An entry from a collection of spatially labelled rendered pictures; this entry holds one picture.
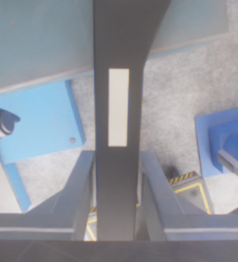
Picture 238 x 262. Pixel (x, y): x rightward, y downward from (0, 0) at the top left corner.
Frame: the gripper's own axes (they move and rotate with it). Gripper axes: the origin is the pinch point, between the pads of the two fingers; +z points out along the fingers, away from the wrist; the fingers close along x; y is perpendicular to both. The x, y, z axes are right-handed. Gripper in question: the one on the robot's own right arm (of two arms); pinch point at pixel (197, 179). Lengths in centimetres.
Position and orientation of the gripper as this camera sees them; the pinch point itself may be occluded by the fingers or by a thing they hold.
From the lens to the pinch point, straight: 39.5
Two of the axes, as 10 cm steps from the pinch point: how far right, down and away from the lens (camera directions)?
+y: 4.2, 6.8, 6.0
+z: -3.1, -5.1, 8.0
